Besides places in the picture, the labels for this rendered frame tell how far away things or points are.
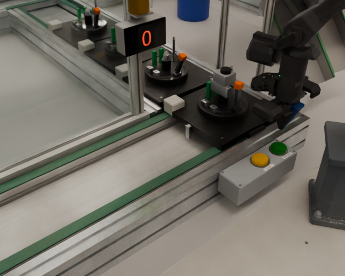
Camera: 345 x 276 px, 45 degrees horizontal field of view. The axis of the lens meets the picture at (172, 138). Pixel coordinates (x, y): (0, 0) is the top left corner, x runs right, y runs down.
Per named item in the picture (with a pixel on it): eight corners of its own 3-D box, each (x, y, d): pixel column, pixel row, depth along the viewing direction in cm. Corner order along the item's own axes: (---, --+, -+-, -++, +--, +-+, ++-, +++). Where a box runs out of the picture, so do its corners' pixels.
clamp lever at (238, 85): (242, 107, 113) (244, 82, 108) (236, 109, 112) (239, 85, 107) (232, 102, 115) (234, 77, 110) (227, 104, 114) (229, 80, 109)
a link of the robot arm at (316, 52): (324, 42, 87) (283, 32, 91) (315, 52, 83) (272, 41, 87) (317, 72, 91) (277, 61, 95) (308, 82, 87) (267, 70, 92)
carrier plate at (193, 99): (282, 117, 118) (283, 111, 116) (221, 151, 106) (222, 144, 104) (222, 84, 132) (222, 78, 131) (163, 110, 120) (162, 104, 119)
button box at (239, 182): (293, 169, 108) (298, 150, 104) (237, 206, 97) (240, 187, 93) (272, 155, 112) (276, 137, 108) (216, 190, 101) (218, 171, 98)
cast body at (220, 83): (237, 93, 114) (240, 70, 109) (226, 98, 111) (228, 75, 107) (216, 81, 119) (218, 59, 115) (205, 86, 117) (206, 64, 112)
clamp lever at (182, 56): (181, 73, 129) (188, 56, 123) (176, 75, 128) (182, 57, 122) (174, 65, 130) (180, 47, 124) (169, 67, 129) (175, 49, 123)
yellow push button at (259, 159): (270, 164, 101) (272, 158, 100) (259, 171, 99) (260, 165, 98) (258, 156, 104) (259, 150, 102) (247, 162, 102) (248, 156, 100)
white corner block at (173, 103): (185, 111, 120) (185, 99, 117) (172, 118, 118) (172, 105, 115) (174, 105, 123) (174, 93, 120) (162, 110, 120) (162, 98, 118)
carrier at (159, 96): (218, 82, 133) (222, 46, 126) (160, 108, 121) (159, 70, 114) (171, 56, 148) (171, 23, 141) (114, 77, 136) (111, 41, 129)
